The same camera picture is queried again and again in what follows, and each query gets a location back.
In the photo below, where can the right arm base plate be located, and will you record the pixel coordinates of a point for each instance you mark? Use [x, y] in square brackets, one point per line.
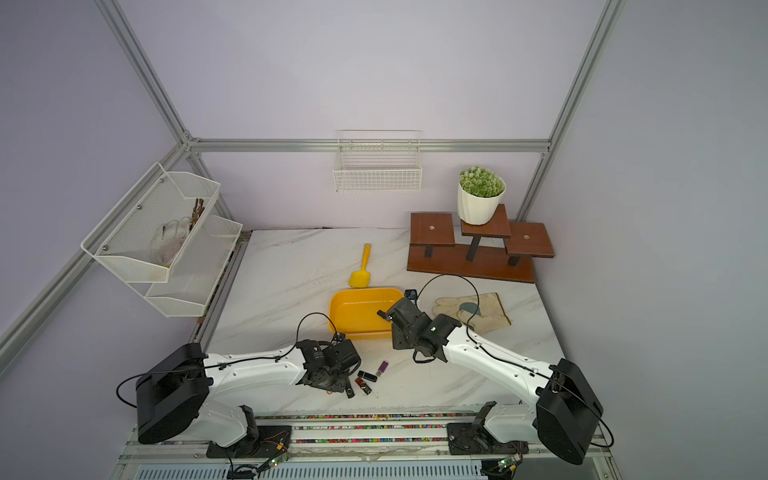
[469, 438]

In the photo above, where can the white pot green plant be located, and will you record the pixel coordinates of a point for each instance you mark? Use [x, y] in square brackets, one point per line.
[480, 191]

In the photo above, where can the yellow plastic storage box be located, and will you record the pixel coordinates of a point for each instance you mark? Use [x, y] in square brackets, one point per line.
[354, 312]

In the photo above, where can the white mesh two-tier shelf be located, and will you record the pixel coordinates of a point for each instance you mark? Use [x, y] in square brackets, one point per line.
[121, 241]

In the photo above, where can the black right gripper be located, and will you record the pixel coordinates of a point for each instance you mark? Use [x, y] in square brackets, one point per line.
[399, 337]

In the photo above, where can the yellow plastic toy shovel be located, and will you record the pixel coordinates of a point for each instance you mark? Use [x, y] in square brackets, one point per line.
[361, 277]

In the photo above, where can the white wire wall basket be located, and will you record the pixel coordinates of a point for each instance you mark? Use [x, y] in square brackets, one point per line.
[369, 161]

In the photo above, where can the dark red usb flash drive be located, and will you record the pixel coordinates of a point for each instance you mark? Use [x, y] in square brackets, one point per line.
[363, 385]

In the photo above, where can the black glossy usb flash drive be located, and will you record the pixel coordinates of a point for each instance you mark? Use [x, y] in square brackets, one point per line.
[366, 376]

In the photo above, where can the beige work glove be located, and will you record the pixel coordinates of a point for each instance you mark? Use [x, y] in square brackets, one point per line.
[483, 314]

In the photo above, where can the clear plastic bag in shelf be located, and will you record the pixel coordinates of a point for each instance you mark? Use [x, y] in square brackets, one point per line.
[168, 241]

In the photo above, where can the aluminium rail frame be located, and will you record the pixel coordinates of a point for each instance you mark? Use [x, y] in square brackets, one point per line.
[358, 446]

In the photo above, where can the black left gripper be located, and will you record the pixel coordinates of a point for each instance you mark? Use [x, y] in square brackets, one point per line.
[340, 385]

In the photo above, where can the brown wooden tiered stand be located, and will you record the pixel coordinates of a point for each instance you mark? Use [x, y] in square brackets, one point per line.
[501, 249]

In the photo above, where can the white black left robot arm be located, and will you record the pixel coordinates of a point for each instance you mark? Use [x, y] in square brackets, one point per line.
[183, 394]

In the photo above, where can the purple usb flash drive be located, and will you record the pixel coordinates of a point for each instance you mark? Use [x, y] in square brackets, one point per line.
[382, 368]

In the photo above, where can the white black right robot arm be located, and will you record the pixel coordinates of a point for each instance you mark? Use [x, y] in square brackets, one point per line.
[558, 404]

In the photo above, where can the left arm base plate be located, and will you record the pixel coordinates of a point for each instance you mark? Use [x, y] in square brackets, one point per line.
[268, 442]

